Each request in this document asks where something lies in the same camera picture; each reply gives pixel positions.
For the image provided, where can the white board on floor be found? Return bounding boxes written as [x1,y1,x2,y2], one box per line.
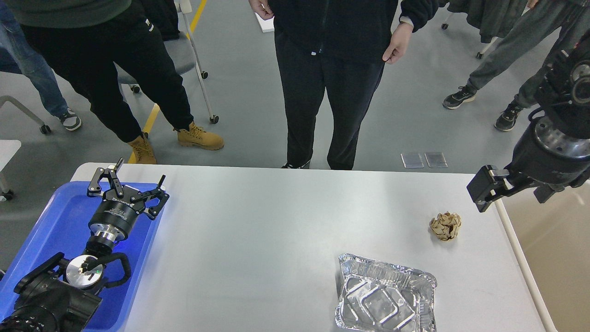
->
[254,12,275,32]

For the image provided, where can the blue plastic tray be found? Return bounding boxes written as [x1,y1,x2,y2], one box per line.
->
[0,181,163,332]

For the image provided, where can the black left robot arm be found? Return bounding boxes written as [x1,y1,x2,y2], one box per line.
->
[1,159,169,332]

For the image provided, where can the aluminium foil tray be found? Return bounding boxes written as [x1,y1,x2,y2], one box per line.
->
[335,254,437,332]

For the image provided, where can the person in grey trousers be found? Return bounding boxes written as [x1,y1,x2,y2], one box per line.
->
[442,0,590,132]

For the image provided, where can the person in tan boots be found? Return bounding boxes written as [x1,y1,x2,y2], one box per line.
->
[6,0,224,164]

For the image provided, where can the grey chair leg with castor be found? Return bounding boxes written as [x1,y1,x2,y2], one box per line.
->
[0,96,52,135]

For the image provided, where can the beige plastic bin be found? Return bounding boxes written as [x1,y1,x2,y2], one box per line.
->
[492,183,590,332]

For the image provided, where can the bystander right hand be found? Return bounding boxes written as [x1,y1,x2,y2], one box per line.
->
[249,0,274,21]

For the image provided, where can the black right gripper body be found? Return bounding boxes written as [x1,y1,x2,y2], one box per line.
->
[500,159,568,202]

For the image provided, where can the white side table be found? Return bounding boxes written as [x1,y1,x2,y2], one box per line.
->
[0,140,22,202]

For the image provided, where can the chair with dark coat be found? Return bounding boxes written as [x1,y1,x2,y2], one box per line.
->
[438,0,528,59]

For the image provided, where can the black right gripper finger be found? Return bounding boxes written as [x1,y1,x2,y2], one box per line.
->
[466,165,510,213]

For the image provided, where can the crumpled brown paper ball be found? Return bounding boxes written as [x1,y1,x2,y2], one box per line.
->
[429,212,462,241]

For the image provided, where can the grey office chair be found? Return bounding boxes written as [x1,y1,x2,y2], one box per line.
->
[118,0,219,125]

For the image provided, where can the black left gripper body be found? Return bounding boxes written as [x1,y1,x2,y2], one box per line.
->
[88,186,146,242]

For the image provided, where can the person in black clothes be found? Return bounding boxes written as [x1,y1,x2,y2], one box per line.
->
[268,0,439,170]

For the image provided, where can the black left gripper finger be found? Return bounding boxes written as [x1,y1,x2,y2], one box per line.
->
[138,175,170,220]
[87,158,125,199]

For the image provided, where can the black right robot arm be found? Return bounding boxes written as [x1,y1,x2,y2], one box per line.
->
[466,32,590,212]

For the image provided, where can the bystander left hand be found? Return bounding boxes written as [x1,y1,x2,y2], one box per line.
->
[382,22,413,64]

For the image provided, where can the left clear floor plate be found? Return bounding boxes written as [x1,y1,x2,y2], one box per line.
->
[401,153,424,169]

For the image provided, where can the person in blue jeans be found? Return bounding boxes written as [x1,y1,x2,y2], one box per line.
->
[0,1,82,131]

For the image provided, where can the clear floor plate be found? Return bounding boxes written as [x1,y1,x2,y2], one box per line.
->
[401,153,424,169]
[425,153,448,168]

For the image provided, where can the right clear floor plate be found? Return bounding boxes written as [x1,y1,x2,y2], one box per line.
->
[425,153,448,168]

